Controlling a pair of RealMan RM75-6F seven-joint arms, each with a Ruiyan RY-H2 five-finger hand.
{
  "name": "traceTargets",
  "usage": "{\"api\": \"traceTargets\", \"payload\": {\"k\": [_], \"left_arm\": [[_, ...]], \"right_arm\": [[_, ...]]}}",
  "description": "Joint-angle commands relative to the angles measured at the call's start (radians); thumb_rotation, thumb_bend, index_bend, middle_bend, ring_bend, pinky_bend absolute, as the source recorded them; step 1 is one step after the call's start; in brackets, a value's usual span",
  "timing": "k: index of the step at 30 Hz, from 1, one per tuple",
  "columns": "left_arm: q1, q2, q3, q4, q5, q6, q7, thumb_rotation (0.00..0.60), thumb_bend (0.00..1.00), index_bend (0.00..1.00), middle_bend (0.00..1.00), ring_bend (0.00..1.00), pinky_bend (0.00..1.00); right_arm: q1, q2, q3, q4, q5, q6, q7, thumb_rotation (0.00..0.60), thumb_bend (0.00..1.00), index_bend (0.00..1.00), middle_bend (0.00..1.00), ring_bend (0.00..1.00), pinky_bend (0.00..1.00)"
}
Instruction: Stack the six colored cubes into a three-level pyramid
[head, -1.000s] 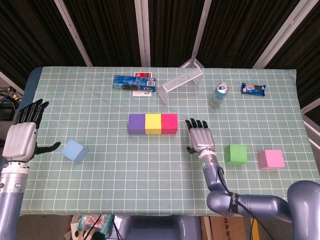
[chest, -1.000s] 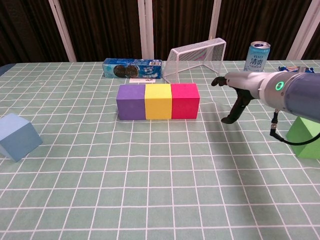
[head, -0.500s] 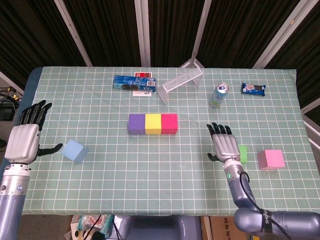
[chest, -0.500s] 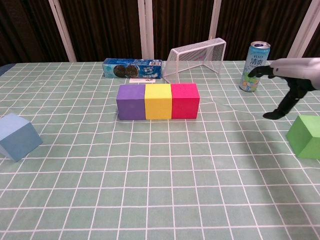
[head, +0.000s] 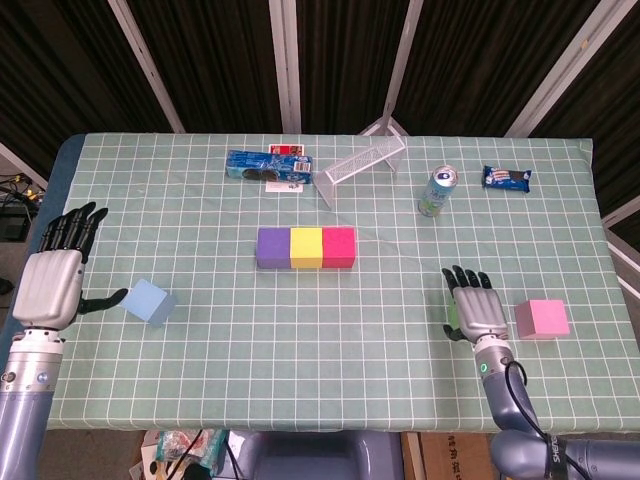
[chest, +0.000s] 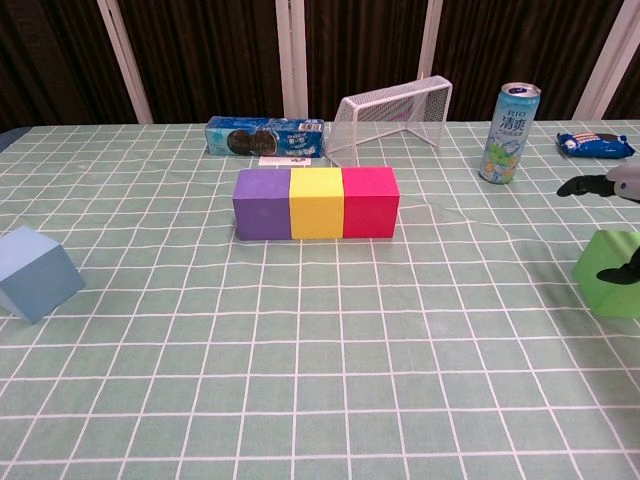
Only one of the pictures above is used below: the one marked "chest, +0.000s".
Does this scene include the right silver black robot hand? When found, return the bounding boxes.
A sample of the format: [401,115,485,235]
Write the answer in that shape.
[557,162,640,286]

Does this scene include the green foam cube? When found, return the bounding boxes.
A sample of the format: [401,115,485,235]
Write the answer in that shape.
[571,230,640,320]

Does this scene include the magenta foam cube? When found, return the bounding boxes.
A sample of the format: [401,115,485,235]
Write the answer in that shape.
[341,166,401,239]

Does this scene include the yellow foam cube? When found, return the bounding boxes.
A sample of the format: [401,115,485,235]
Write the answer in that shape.
[288,167,346,240]

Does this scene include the purple foam cube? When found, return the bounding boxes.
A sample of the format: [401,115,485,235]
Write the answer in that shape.
[232,168,293,241]

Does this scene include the blue snack packet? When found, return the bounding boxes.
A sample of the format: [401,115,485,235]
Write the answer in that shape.
[555,130,635,160]

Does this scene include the light blue drink can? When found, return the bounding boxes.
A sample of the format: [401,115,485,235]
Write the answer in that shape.
[478,82,543,186]

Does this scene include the green checked tablecloth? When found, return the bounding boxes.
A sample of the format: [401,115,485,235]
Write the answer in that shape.
[0,118,640,480]

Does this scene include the blue cookie box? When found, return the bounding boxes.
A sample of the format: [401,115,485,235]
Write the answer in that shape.
[204,116,328,159]

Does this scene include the dark pleated curtain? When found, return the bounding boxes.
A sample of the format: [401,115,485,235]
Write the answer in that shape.
[0,0,640,134]

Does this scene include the light blue foam cube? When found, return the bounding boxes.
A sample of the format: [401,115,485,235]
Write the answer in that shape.
[0,226,86,325]

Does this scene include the blue table pad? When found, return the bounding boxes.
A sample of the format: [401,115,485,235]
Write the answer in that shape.
[0,127,24,154]

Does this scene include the white frame post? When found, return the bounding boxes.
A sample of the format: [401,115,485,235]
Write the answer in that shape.
[416,0,445,84]
[97,0,154,125]
[275,0,309,121]
[572,0,640,120]

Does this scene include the white wire mesh basket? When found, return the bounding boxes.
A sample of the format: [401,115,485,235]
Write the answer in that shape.
[325,74,454,181]

